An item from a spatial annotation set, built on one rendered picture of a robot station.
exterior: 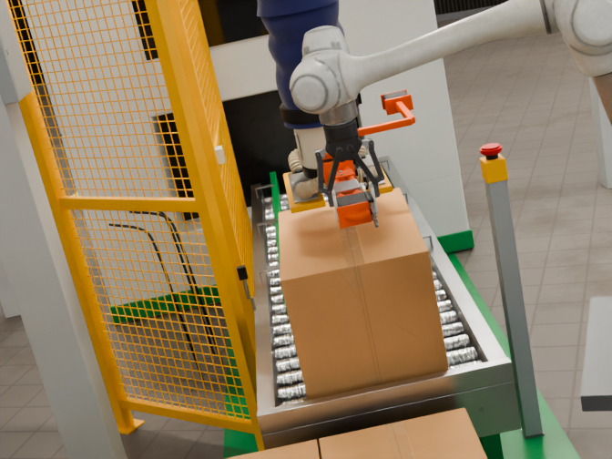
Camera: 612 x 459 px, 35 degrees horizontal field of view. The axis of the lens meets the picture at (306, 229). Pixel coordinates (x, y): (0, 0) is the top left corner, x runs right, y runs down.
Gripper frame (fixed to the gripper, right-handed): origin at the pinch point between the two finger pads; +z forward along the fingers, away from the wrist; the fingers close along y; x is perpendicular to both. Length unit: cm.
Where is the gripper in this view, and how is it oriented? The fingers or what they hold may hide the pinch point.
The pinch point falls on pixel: (355, 205)
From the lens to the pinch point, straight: 223.8
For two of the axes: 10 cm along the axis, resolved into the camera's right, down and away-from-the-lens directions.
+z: 2.0, 9.3, 3.2
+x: 0.6, 3.2, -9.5
